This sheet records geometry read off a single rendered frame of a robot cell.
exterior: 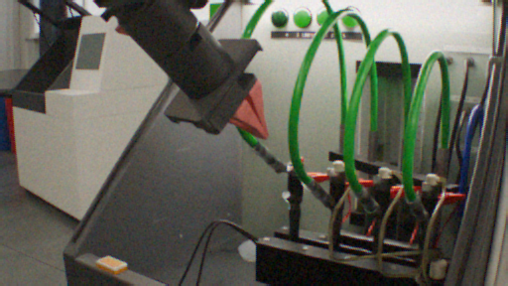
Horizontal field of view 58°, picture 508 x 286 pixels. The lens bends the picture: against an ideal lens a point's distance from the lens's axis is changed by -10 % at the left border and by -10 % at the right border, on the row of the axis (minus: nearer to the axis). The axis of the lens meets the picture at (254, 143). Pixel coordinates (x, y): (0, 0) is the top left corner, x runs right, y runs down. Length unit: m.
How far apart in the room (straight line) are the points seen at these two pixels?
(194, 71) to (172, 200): 0.67
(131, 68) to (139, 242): 2.83
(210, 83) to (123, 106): 3.32
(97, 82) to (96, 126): 0.31
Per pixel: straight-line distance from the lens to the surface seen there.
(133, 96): 3.82
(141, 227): 1.05
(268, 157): 0.78
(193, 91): 0.47
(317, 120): 1.16
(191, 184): 1.15
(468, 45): 1.03
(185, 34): 0.44
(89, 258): 0.94
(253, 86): 0.49
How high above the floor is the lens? 1.33
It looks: 12 degrees down
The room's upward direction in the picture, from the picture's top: straight up
